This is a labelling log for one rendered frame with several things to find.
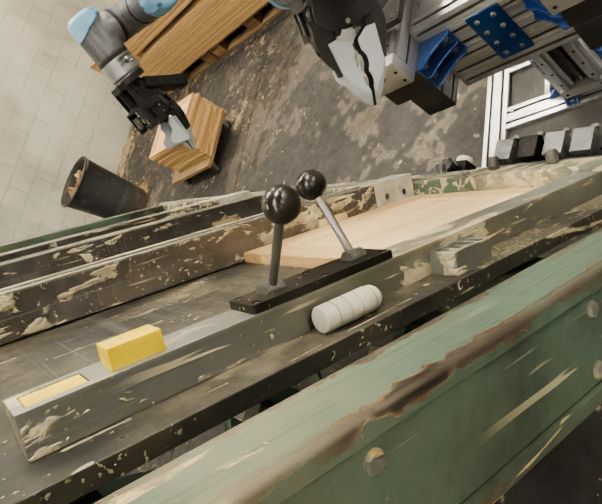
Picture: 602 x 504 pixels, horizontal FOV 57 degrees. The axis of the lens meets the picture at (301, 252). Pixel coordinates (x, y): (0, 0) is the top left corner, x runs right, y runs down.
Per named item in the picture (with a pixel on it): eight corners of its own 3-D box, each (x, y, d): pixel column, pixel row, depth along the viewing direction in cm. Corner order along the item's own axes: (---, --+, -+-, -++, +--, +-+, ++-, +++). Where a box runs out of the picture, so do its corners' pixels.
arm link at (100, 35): (98, -3, 116) (66, 18, 113) (134, 42, 120) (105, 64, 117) (90, 11, 123) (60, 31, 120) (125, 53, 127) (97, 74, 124)
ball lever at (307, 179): (378, 254, 64) (322, 160, 68) (355, 263, 62) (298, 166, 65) (362, 268, 67) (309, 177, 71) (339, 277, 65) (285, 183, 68)
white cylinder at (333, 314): (332, 336, 56) (386, 309, 60) (326, 308, 55) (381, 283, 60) (313, 332, 58) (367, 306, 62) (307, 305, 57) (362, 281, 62)
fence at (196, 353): (605, 193, 97) (603, 170, 96) (29, 463, 42) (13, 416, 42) (576, 194, 101) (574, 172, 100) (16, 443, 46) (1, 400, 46)
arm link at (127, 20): (173, 8, 122) (136, 35, 118) (154, 22, 131) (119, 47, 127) (150, -26, 118) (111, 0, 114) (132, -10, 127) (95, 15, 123)
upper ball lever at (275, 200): (295, 302, 59) (312, 191, 51) (266, 315, 57) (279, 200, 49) (274, 283, 61) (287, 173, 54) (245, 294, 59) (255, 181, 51)
